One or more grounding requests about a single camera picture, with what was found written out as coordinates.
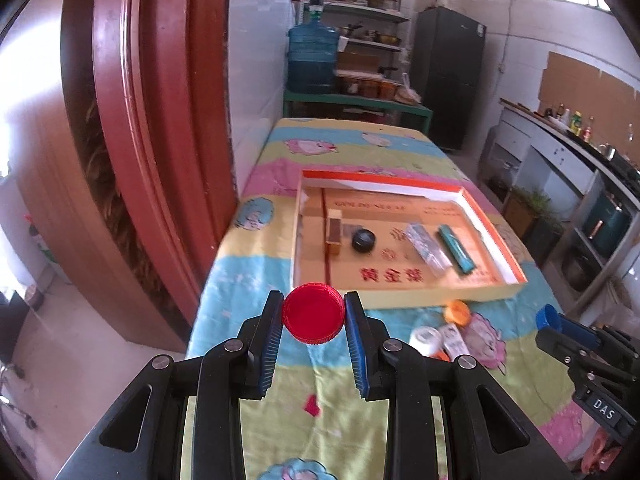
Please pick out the row of condiment bottles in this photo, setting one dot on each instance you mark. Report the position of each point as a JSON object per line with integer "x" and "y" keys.
{"x": 575, "y": 122}

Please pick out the brown wooden door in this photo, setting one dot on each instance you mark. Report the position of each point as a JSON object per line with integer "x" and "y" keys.
{"x": 150, "y": 135}

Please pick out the gold rectangular case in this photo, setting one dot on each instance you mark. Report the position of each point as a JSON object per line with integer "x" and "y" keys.
{"x": 333, "y": 232}

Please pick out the metal pot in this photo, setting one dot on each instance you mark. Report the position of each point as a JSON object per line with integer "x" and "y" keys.
{"x": 577, "y": 272}

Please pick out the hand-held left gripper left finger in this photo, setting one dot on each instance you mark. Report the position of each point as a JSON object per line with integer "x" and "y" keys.
{"x": 270, "y": 340}

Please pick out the blue water jug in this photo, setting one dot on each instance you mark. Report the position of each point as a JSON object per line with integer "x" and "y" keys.
{"x": 312, "y": 55}

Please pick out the plastic bag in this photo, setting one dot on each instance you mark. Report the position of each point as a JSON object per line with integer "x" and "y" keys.
{"x": 407, "y": 92}

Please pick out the teal kitchen appliance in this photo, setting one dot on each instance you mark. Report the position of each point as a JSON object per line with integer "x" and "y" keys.
{"x": 607, "y": 222}

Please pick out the orange cap with dark label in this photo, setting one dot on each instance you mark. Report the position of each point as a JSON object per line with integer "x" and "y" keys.
{"x": 441, "y": 356}

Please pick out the white tube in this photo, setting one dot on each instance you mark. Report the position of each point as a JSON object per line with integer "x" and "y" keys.
{"x": 454, "y": 341}

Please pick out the clear glittery pack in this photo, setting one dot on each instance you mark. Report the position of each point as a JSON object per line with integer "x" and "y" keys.
{"x": 427, "y": 250}

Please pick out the cardboard sheet on wall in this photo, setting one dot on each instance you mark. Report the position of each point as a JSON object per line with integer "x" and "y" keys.
{"x": 580, "y": 82}

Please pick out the potted green plants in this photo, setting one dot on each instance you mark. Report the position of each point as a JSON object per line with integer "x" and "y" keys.
{"x": 532, "y": 215}

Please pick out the red bottle cap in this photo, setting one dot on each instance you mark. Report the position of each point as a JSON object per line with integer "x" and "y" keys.
{"x": 313, "y": 312}

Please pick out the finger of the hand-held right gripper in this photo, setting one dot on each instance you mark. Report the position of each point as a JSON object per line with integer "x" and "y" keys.
{"x": 547, "y": 317}
{"x": 580, "y": 332}

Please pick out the shallow orange-rimmed cardboard box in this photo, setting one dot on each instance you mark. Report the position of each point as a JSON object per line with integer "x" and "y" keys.
{"x": 390, "y": 280}

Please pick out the white and green container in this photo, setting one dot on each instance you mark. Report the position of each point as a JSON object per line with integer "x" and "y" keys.
{"x": 41, "y": 242}

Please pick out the metal shelf rack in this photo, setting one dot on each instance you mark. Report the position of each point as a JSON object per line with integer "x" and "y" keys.
{"x": 360, "y": 10}

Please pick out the grey kitchen counter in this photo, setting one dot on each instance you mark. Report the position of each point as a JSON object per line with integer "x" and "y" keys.
{"x": 545, "y": 150}

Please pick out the green table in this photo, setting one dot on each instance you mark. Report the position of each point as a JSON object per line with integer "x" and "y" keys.
{"x": 350, "y": 100}

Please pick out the dark refrigerator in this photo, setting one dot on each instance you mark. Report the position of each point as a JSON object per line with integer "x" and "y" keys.
{"x": 450, "y": 80}

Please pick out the white bottle cap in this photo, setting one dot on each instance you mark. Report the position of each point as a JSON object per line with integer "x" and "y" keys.
{"x": 425, "y": 340}

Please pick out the teal pack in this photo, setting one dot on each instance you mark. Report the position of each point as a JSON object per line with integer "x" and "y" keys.
{"x": 456, "y": 251}

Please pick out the black round cap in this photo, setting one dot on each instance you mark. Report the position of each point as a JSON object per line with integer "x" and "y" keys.
{"x": 363, "y": 240}

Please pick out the translucent orange cap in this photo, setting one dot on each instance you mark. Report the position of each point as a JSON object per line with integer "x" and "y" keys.
{"x": 457, "y": 312}

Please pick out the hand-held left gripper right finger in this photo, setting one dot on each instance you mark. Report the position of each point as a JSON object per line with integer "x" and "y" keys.
{"x": 357, "y": 345}

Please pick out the cartoon sheep printed blanket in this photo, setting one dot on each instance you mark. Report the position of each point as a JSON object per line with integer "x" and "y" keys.
{"x": 320, "y": 160}

